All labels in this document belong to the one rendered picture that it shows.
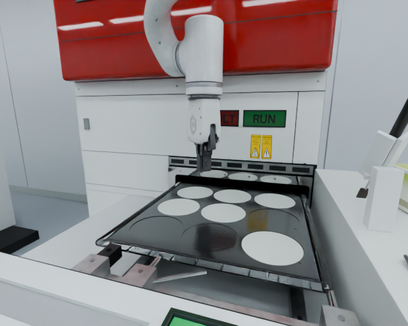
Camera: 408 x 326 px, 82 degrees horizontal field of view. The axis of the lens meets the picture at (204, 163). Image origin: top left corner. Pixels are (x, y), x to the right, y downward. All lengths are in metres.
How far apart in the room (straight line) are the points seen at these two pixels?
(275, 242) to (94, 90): 0.76
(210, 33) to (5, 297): 0.50
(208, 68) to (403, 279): 0.44
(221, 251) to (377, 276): 0.21
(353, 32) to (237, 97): 1.69
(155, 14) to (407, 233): 0.54
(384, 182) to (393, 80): 1.97
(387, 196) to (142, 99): 0.69
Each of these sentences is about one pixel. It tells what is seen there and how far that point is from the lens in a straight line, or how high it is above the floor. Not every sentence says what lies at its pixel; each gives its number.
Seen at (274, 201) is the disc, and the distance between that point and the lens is 0.62.
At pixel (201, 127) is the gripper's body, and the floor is 1.09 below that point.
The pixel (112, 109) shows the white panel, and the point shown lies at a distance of 0.89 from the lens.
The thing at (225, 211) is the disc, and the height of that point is 0.90.
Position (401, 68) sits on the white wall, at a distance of 2.35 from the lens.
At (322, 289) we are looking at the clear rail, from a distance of 0.37.
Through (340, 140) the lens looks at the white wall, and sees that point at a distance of 2.25.
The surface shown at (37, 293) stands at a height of 0.96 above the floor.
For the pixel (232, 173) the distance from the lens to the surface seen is 0.72.
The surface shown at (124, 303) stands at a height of 0.96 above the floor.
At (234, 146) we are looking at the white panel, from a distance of 0.71.
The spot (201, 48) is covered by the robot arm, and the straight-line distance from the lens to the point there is 0.53.
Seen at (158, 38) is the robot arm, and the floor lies 1.27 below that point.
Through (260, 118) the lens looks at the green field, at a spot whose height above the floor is 1.10.
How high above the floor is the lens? 1.12
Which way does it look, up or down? 13 degrees down
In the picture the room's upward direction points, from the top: straight up
